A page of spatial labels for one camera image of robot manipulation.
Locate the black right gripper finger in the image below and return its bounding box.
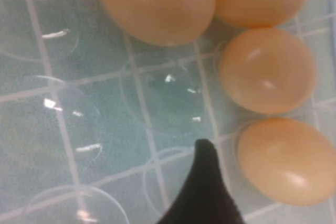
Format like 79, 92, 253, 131
154, 138, 246, 224

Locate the clear plastic egg box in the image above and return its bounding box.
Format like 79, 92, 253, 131
0, 0, 336, 224

